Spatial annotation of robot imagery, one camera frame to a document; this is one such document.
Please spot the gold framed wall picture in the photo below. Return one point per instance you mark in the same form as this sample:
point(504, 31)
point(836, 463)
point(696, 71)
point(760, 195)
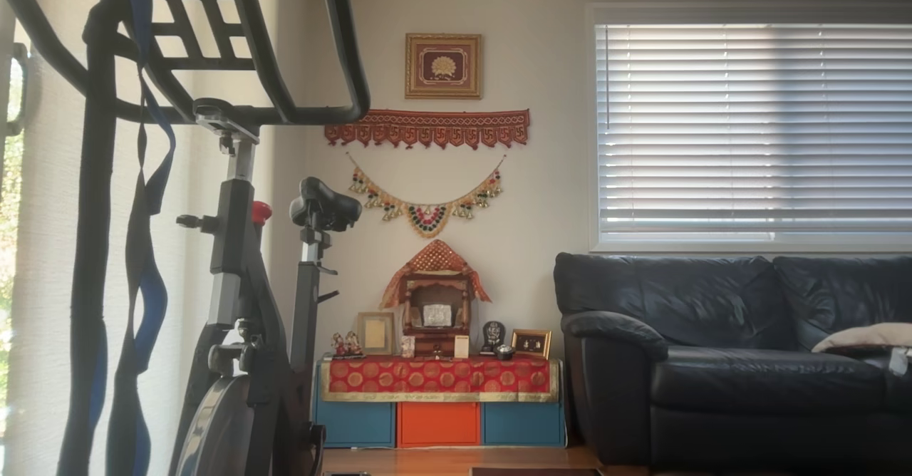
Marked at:
point(443, 66)

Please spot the red gold patterned cloth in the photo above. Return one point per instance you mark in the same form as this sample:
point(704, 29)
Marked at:
point(438, 378)

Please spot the white window blinds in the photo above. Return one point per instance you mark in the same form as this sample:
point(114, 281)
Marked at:
point(755, 134)

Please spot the red embroidered wall hanging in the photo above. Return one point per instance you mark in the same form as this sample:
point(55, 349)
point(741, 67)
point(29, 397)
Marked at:
point(427, 127)

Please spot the black idol plaque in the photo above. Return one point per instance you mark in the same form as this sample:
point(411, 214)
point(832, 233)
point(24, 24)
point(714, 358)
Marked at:
point(493, 335)

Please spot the pale picture frame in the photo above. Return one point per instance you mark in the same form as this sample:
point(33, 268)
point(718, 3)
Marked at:
point(375, 332)

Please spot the gold photo frame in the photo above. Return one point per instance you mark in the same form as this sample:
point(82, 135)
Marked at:
point(531, 344)

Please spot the orange storage bin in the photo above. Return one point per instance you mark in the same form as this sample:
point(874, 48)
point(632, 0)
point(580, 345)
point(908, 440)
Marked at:
point(438, 425)

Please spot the blue storage bin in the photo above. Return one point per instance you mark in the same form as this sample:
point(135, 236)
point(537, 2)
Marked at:
point(522, 425)
point(355, 425)

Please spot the small grey cloth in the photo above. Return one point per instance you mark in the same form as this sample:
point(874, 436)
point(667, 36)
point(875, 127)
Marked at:
point(899, 362)

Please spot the small printed card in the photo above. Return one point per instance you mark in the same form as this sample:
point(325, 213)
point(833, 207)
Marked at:
point(407, 346)

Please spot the small white card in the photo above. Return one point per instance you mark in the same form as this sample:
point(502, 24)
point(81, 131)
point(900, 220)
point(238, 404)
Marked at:
point(462, 346)

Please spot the white sheer curtain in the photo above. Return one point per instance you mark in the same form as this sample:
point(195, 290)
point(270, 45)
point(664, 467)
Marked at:
point(43, 283)

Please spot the wooden shrine with red canopy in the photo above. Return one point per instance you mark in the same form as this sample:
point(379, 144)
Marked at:
point(436, 298)

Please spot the white window frame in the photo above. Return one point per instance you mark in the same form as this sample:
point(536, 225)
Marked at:
point(591, 141)

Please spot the beige cushion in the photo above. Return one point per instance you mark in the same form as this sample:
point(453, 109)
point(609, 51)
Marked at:
point(869, 335)

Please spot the black leather sofa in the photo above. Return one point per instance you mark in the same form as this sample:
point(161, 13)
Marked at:
point(712, 383)

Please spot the black exercise bike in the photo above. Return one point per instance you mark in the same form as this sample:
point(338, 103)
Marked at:
point(235, 234)

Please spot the small colourful figurines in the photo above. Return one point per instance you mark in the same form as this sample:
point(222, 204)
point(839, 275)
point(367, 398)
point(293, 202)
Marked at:
point(345, 344)

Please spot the small dark bowl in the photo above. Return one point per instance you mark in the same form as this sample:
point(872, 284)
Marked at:
point(504, 352)

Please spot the beaded garland wall hanging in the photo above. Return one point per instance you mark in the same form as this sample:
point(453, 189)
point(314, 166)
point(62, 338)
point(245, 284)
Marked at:
point(427, 219)

